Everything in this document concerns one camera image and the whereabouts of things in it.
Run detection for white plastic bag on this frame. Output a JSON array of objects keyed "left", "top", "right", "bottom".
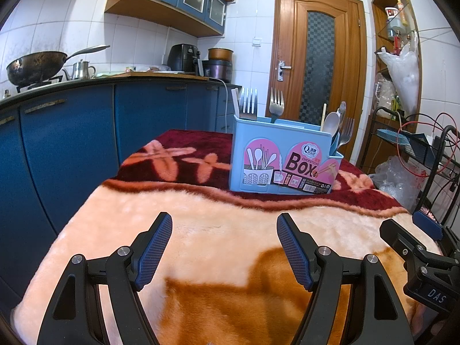
[{"left": 376, "top": 30, "right": 422, "bottom": 116}]

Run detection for steel kettle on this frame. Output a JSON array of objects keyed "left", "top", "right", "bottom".
[{"left": 62, "top": 60, "right": 97, "bottom": 80}]

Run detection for brown pot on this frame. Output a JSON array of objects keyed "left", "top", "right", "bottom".
[{"left": 208, "top": 47, "right": 234, "bottom": 62}]

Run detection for blue flat box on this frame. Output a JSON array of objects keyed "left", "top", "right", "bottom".
[{"left": 379, "top": 129, "right": 434, "bottom": 153}]

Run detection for white power cable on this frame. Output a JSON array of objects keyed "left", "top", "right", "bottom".
[{"left": 208, "top": 77, "right": 231, "bottom": 133}]

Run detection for black wok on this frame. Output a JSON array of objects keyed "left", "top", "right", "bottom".
[{"left": 6, "top": 45, "right": 111, "bottom": 87}]

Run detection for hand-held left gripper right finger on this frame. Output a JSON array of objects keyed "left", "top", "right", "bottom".
[{"left": 277, "top": 213, "right": 410, "bottom": 345}]

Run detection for red cable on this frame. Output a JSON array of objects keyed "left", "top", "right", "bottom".
[{"left": 397, "top": 112, "right": 460, "bottom": 187}]

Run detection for wooden cutting board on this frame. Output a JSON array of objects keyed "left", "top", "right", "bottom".
[{"left": 95, "top": 71, "right": 210, "bottom": 80}]

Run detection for blue plastic utensil box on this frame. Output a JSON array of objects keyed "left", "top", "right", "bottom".
[{"left": 229, "top": 114, "right": 344, "bottom": 195}]

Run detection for clear plastic bags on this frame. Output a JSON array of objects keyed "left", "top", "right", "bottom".
[{"left": 370, "top": 156, "right": 428, "bottom": 209}]

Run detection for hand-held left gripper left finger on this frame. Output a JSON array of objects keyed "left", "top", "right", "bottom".
[{"left": 38, "top": 212, "right": 173, "bottom": 345}]

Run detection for wooden door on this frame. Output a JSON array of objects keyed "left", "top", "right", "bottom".
[{"left": 266, "top": 0, "right": 368, "bottom": 168}]

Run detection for printed plush blanket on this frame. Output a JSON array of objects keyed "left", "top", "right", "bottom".
[{"left": 11, "top": 129, "right": 442, "bottom": 345}]

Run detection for gas stove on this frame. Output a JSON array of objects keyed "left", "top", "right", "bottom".
[{"left": 16, "top": 77, "right": 63, "bottom": 92}]

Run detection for clear bag of goods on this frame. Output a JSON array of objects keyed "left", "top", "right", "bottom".
[{"left": 374, "top": 74, "right": 396, "bottom": 110}]

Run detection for black metal rack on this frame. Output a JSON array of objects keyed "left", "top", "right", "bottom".
[{"left": 359, "top": 106, "right": 460, "bottom": 231}]

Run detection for blue base cabinets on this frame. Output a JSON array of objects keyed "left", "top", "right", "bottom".
[{"left": 0, "top": 75, "right": 238, "bottom": 306}]

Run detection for wooden wall niche shelf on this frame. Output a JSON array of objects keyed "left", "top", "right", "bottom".
[{"left": 354, "top": 0, "right": 425, "bottom": 173}]

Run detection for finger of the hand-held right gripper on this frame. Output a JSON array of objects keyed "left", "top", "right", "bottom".
[
  {"left": 380, "top": 218, "right": 450, "bottom": 277},
  {"left": 413, "top": 210, "right": 460, "bottom": 259}
]

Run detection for dark rice cooker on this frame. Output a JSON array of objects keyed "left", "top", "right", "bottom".
[{"left": 202, "top": 59, "right": 232, "bottom": 81}]

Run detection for silver fork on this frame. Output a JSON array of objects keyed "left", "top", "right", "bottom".
[
  {"left": 239, "top": 87, "right": 258, "bottom": 121},
  {"left": 338, "top": 118, "right": 355, "bottom": 148},
  {"left": 269, "top": 88, "right": 285, "bottom": 123}
]

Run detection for black air fryer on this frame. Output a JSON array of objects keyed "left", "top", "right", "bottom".
[{"left": 168, "top": 44, "right": 202, "bottom": 72}]

